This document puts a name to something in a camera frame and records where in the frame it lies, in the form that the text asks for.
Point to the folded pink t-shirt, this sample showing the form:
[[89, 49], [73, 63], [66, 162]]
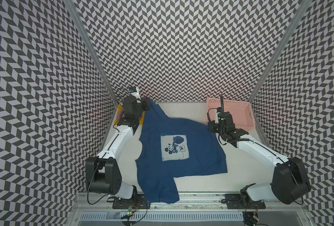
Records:
[[120, 114]]

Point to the aluminium front rail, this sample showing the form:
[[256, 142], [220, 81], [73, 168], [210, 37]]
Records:
[[193, 209]]

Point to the pink plastic basket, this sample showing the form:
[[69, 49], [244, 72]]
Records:
[[241, 112]]

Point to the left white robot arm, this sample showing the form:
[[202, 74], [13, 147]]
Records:
[[102, 171]]

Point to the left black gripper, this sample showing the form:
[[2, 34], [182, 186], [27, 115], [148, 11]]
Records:
[[144, 100]]

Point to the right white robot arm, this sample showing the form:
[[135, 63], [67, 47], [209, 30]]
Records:
[[289, 181]]

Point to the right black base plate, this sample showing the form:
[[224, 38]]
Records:
[[234, 201]]

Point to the folded yellow t-shirt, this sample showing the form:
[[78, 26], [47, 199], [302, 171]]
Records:
[[119, 107]]

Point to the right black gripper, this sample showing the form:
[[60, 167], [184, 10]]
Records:
[[211, 126]]

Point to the blue mickey t-shirt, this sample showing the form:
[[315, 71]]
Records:
[[174, 148]]

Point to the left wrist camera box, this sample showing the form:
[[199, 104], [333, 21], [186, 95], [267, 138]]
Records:
[[134, 91]]

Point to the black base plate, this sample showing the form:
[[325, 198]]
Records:
[[234, 201], [139, 201]]

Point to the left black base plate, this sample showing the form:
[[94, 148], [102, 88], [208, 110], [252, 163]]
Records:
[[139, 201]]

